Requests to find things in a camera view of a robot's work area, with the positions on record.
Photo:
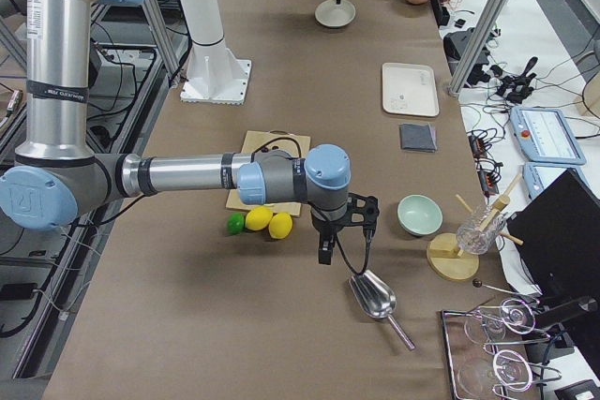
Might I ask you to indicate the yellow lemon outer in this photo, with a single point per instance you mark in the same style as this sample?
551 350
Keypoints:
280 226

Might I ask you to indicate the mint green bowl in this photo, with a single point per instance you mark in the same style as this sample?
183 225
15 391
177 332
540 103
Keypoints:
419 215

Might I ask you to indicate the blue teach pendant upper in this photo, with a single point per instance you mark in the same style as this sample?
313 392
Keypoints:
544 136

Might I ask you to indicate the grey folded cloth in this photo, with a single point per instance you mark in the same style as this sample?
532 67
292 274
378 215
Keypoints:
418 137

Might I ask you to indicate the wooden cutting board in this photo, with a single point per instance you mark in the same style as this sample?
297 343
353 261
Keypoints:
272 140

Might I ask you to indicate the aluminium frame post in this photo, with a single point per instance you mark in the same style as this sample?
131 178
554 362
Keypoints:
479 37

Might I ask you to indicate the crystal glass on rack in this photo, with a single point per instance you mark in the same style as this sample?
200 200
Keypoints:
480 230

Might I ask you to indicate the green lime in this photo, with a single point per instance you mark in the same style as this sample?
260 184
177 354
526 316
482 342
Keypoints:
236 223

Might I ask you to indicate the beige round plate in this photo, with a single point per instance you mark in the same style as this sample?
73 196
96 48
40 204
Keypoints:
334 14

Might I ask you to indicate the blue teach pendant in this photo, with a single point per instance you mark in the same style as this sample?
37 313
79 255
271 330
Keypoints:
538 176
544 136

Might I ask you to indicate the white rabbit tray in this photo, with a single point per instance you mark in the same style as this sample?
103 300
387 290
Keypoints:
409 89

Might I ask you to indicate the metal scoop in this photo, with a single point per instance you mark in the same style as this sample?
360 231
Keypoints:
378 301

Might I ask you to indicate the yellow lemon near lime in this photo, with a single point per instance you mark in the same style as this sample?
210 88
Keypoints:
258 218

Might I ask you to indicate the wire glass holder tray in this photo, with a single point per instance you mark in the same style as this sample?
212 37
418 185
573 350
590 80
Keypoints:
485 354

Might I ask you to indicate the blue teach pendant lower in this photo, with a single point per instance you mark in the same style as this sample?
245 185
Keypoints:
538 176

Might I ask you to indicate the wooden glass rack stand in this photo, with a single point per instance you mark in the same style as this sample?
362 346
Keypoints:
448 260

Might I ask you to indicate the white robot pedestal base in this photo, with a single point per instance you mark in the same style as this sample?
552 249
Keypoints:
214 74

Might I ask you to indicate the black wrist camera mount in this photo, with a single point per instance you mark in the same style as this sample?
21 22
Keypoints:
361 211

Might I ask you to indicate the black monitor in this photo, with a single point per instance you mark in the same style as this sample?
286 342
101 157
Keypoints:
560 234

